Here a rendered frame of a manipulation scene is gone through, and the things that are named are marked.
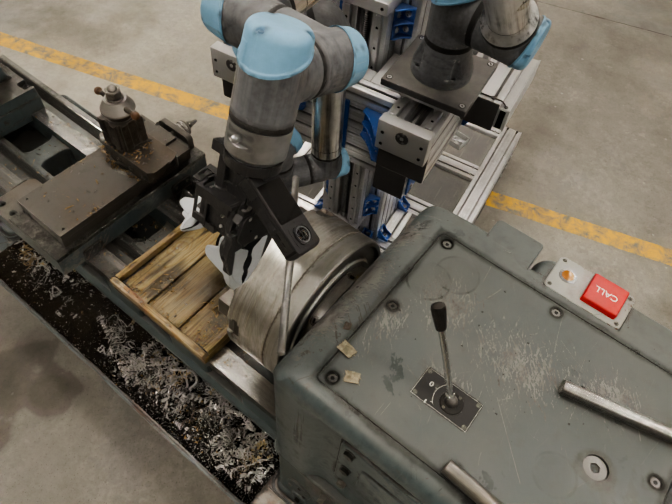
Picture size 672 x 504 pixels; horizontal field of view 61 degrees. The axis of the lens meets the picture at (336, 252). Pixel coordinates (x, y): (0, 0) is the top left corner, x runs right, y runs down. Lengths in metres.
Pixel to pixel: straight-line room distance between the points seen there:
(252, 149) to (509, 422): 0.51
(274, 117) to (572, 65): 3.31
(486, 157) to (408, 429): 2.00
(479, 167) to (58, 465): 2.01
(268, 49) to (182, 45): 3.00
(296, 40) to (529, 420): 0.59
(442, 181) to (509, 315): 1.66
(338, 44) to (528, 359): 0.53
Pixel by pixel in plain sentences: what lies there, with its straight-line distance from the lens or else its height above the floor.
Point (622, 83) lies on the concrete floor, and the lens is 3.86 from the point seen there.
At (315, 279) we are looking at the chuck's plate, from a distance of 0.94.
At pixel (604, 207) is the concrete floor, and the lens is 3.05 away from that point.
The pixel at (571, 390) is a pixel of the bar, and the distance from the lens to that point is 0.90.
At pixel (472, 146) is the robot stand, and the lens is 2.76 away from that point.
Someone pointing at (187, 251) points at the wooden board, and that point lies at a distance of 1.42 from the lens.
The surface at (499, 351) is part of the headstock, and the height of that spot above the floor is 1.25.
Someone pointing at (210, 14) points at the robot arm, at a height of 1.61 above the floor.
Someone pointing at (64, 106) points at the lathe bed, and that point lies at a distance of 1.91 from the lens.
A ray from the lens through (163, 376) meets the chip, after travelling 1.62.
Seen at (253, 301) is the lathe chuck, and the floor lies 1.18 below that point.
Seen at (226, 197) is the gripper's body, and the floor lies 1.49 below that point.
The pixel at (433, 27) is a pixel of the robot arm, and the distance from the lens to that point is 1.39.
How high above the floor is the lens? 2.02
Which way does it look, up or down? 54 degrees down
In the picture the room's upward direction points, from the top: 6 degrees clockwise
